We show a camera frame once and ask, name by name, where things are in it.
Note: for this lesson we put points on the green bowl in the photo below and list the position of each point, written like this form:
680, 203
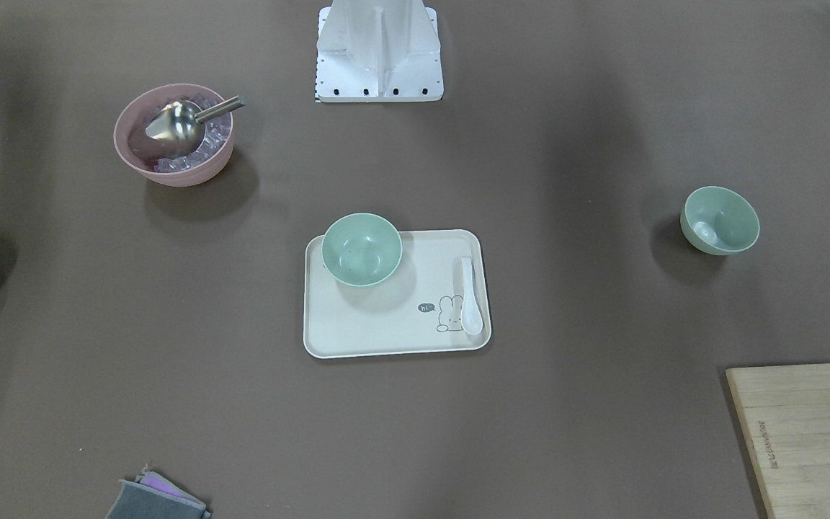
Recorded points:
362, 249
718, 221

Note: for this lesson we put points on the cream rabbit print tray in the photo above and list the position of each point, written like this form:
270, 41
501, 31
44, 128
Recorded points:
417, 309

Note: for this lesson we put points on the green bowl on tray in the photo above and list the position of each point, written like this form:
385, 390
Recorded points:
362, 249

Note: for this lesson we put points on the white ceramic spoon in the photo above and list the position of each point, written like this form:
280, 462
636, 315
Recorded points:
471, 318

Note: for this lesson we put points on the pink bowl with ice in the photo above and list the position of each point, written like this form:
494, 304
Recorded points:
210, 158

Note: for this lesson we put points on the metal ice scoop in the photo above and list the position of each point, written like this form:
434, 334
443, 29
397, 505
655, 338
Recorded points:
179, 128

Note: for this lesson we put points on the grey folded cloth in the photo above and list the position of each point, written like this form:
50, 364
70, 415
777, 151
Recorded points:
152, 495

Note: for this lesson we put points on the wooden cutting board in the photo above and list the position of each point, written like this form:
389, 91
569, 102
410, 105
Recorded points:
784, 414

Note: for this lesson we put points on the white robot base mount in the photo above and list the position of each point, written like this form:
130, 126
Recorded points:
378, 51

